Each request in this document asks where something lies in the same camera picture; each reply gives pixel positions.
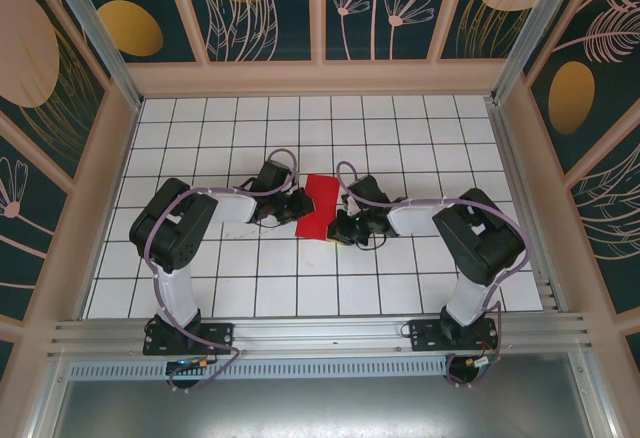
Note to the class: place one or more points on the red paper sheet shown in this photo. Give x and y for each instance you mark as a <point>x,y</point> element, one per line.
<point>322,193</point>

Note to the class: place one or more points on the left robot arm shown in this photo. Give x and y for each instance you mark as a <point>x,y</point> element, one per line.
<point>170,228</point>

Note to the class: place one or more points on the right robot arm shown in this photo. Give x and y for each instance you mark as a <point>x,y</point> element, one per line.
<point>480,238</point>

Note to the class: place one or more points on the grey metal sheet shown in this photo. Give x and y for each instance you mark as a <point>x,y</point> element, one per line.
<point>320,408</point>

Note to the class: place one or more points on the small circuit board with connector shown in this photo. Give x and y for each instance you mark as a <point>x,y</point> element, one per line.
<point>192,364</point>
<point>480,362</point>

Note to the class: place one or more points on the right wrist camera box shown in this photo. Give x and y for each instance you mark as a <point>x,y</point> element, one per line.
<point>352,203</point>

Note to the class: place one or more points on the long aluminium mounting rail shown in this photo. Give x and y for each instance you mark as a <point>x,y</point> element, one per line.
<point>320,333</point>

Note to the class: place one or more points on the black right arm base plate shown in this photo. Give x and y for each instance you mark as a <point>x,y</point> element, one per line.
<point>425,335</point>

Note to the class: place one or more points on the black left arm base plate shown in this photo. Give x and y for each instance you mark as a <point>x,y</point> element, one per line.
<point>220,338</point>

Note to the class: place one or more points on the aluminium table side rail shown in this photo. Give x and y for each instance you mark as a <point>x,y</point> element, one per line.
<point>525,208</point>

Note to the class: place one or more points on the wall panel with orange circle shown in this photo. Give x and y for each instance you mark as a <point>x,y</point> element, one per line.
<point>250,18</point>

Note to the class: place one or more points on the wall panel with pink flowers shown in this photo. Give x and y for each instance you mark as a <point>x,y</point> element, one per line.
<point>370,33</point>

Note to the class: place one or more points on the wall panel with gold oval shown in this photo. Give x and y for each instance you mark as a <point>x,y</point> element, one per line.
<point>130,28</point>

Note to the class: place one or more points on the wall panel with peach circle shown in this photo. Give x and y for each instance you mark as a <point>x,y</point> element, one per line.
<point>480,23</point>

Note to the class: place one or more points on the aluminium corner post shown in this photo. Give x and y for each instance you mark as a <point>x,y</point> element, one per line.
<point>530,28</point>
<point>100,43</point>

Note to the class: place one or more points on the wall panel with oval and feather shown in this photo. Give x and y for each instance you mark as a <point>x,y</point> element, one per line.
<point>570,98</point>

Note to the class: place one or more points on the wall panel with leaf outlines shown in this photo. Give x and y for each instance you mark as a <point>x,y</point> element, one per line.
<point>610,228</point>

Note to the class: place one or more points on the wall panel with single flower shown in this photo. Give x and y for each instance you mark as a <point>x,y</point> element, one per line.
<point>25,238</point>

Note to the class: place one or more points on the aluminium frame bar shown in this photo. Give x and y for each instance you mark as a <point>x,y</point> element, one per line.
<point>595,398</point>
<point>45,398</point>

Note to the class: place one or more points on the wall panel with large peach disc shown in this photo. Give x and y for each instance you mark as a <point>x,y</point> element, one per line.
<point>30,58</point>

